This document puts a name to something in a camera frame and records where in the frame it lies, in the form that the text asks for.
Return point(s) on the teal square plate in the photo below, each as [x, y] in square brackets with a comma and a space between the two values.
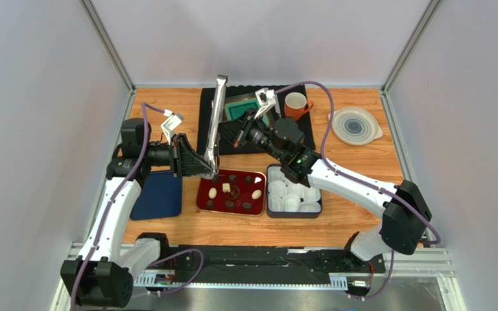
[235, 107]

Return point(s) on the dark blue box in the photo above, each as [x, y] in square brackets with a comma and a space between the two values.
[289, 215]

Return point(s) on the red lacquer chocolate tray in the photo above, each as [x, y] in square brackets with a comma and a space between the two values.
[240, 193]

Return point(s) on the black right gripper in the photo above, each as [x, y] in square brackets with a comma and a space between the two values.
[246, 131]

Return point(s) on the metal serving tongs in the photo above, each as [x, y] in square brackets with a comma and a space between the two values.
[211, 153]

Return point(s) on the orange ceramic mug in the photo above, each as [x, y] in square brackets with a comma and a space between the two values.
[296, 105]

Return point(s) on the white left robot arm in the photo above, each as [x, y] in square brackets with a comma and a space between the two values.
[111, 207]

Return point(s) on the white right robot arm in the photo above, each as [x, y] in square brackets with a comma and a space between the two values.
[402, 209]

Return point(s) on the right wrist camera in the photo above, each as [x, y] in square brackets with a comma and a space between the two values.
[265, 100]

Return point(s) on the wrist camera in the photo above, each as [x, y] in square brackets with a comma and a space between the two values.
[173, 120]
[265, 100]

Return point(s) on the white oval chocolate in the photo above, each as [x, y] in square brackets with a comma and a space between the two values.
[256, 194]
[212, 193]

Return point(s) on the white round lid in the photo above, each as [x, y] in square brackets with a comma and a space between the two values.
[355, 126]

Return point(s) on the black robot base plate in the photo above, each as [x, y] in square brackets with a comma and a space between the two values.
[261, 265]

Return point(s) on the dark blue box lid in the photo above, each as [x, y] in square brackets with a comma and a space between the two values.
[161, 197]

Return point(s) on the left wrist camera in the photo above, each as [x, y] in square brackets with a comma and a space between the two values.
[173, 120]

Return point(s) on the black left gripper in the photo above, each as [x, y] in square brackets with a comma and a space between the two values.
[185, 160]

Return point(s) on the silver table knife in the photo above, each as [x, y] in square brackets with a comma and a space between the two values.
[277, 107]

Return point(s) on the aluminium frame rail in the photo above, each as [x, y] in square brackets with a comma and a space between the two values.
[424, 263]

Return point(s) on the white paper cup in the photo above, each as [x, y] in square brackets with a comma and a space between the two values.
[296, 189]
[275, 174]
[310, 207]
[275, 204]
[291, 203]
[311, 195]
[277, 188]

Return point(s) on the cream cube chocolate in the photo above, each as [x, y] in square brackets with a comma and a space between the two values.
[226, 187]

